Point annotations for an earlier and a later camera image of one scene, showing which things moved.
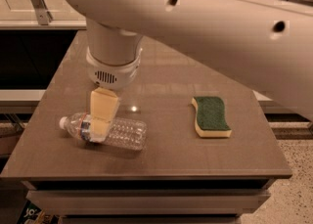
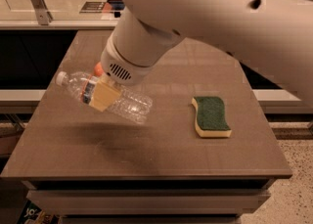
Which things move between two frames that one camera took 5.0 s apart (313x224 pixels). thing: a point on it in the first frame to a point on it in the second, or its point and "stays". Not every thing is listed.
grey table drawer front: (150, 201) stays
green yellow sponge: (210, 117) stays
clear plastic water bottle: (122, 132) to (134, 107)
